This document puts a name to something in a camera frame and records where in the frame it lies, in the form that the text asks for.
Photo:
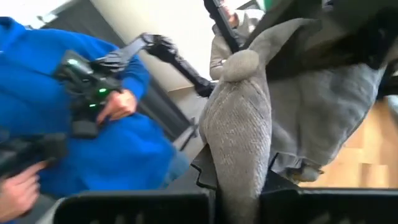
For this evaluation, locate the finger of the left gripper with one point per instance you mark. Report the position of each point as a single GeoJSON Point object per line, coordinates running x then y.
{"type": "Point", "coordinates": [317, 49]}

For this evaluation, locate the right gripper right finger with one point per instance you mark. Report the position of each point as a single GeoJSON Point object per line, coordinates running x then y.
{"type": "Point", "coordinates": [326, 207]}

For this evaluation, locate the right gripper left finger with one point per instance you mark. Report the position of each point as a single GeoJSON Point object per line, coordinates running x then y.
{"type": "Point", "coordinates": [140, 208]}

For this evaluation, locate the light blue-grey baseball cap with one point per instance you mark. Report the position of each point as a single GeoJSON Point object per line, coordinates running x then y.
{"type": "Point", "coordinates": [239, 124]}

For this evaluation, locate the person's hand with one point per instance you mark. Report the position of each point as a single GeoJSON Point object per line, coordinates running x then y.
{"type": "Point", "coordinates": [119, 105]}
{"type": "Point", "coordinates": [18, 193]}

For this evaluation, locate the black aluminium table frame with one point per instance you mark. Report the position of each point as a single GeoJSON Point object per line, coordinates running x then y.
{"type": "Point", "coordinates": [224, 25]}

